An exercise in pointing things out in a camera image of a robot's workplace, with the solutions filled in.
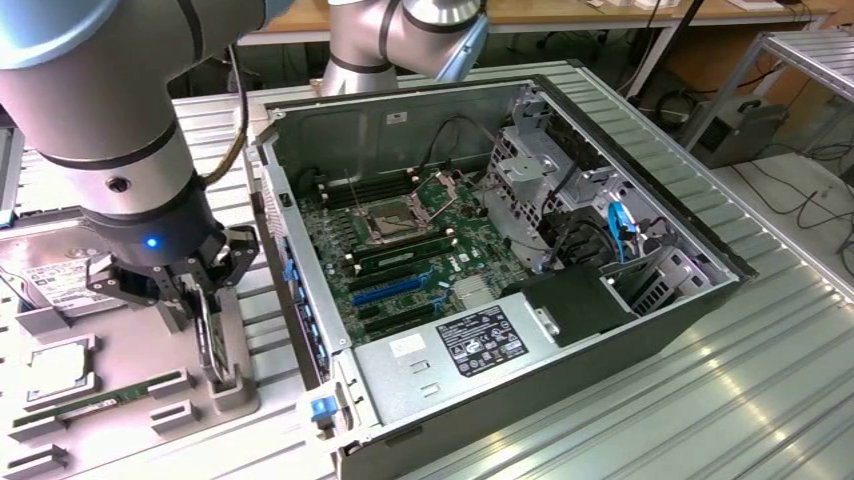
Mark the black plastic air shroud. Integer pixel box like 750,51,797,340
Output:
499,266,641,349

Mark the blue SATA wire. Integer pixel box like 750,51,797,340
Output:
607,199,637,264

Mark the black floor cable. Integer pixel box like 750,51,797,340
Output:
730,144,854,239

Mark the wooden desk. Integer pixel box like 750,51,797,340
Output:
234,0,854,48

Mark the black internal wire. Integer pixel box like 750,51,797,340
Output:
424,114,500,172

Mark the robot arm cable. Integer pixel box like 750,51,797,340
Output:
199,43,252,187

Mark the blue expansion slot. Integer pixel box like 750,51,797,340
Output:
351,277,430,307

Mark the green motherboard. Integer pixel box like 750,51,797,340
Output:
292,168,512,347

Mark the CPU chip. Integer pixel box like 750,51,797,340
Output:
24,343,96,402

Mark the grey power supply unit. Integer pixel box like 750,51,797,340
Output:
352,292,570,427

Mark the CPU socket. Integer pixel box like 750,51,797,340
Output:
358,198,436,247

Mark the silver chipset heatsink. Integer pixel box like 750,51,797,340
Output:
455,276,500,307

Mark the socket locking lever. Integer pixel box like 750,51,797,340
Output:
343,168,367,214

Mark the metal disk bay cage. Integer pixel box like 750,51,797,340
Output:
484,124,583,274

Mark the metal frame shelf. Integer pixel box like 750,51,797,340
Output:
679,30,854,169

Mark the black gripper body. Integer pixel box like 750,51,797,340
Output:
83,184,232,281

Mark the metal socket cover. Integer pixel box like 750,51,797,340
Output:
407,169,464,217

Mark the grey parts rack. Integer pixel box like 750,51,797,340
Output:
0,219,270,480

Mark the grey box on floor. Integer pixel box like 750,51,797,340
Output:
686,98,793,169

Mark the green RAM stick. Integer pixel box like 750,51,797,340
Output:
11,371,186,427

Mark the open black PC case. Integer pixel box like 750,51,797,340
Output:
244,73,761,477

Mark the hard disk drive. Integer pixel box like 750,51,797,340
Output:
17,248,116,318

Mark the installed RAM stick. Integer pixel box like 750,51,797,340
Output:
347,235,458,267

